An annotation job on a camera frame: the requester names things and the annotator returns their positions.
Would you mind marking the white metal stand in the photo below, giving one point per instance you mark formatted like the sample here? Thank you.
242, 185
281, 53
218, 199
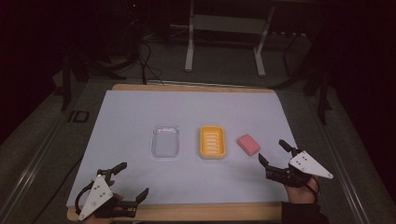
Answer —
189, 46

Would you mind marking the pink soap bar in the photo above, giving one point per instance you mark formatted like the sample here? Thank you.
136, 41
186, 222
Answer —
248, 145

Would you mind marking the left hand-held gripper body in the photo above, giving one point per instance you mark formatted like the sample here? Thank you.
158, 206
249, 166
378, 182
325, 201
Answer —
95, 196

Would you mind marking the dark rectangular floor plate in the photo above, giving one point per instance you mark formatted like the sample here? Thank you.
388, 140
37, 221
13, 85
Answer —
79, 116

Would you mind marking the person's left hand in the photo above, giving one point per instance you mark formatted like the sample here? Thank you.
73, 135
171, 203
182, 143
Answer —
118, 198

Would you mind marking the pale blue table mat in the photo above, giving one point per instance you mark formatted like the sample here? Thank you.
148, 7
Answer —
186, 180

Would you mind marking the person's right hand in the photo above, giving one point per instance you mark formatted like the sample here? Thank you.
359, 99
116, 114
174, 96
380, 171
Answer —
303, 194

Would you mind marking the yellow soap dish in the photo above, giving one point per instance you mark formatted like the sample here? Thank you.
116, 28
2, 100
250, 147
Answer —
212, 142

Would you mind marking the clear plastic soap dish lid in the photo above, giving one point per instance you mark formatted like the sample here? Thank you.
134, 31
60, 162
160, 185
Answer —
165, 141

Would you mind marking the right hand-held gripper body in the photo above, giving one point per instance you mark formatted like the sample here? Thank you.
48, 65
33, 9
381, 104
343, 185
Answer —
306, 165

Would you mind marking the black tripod stand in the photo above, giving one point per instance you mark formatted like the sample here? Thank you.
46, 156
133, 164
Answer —
66, 87
323, 93

